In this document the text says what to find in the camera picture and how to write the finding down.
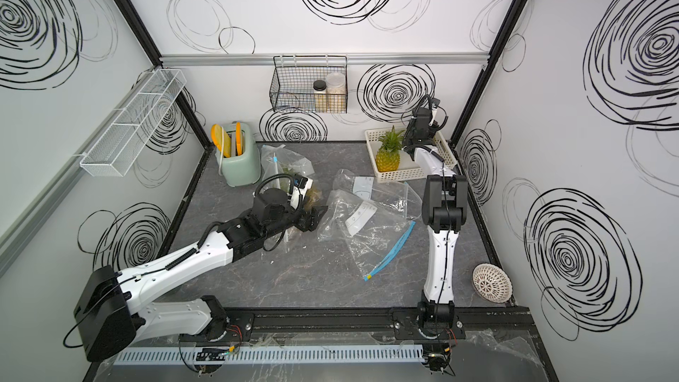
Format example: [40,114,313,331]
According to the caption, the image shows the white lid jar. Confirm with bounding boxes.
[325,72,347,113]

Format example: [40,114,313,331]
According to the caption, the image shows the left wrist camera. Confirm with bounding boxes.
[290,174,313,210]

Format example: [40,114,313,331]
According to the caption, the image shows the black wire basket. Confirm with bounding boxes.
[269,55,348,113]

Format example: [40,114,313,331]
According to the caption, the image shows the mint green toaster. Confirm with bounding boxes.
[216,122,262,187]

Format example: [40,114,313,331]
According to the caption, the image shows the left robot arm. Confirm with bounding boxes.
[74,174,327,363]

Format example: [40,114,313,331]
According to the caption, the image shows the white plastic basket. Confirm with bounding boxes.
[364,128,458,182]

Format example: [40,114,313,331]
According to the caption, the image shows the white wire shelf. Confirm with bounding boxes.
[80,67,187,177]

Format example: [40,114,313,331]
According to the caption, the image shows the orange toast slice right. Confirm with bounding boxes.
[234,122,243,157]

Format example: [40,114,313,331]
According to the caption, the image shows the yellow toast slice left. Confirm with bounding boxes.
[210,124,232,158]

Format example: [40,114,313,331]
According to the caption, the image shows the pineapple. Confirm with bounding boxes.
[375,127,405,173]

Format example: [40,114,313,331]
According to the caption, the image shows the white woven ball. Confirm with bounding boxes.
[472,264,513,303]

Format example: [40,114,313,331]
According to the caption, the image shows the black lid spice jar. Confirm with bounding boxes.
[313,80,328,113]

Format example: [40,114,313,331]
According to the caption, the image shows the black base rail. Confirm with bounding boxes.
[105,305,537,341]

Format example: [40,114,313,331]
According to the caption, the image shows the zip-top bag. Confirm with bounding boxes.
[260,144,316,180]
[332,169,423,220]
[274,173,328,250]
[318,190,415,281]

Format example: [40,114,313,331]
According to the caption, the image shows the grey cable duct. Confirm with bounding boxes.
[113,345,424,368]

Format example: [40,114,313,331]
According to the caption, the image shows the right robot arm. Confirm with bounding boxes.
[402,95,467,340]

